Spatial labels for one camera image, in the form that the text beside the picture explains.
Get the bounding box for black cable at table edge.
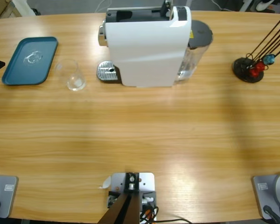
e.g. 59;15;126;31
157;218;192;224

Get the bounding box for white background equipment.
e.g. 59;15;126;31
238;0;280;14

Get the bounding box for clear drinking glass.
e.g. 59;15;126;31
54;59;87;91

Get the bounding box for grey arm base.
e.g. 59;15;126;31
251;172;280;220
0;175;19;219

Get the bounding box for black capsule stand with rods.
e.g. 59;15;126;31
232;15;280;84

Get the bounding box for teal plastic tray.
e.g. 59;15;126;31
1;36;59;86

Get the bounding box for thin white cable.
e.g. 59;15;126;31
94;0;112;12

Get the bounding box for white capsule coffee machine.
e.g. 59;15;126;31
98;0;192;88

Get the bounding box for white block with dark post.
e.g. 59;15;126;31
100;172;158;224

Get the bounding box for orange and black cable bundle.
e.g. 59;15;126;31
139;205;160;222

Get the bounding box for clear water tank black lid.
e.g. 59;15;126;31
175;20;214;82

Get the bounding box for white paper tag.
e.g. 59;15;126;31
98;176;112;189

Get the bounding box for blue coffee capsule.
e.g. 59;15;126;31
264;54;276;65

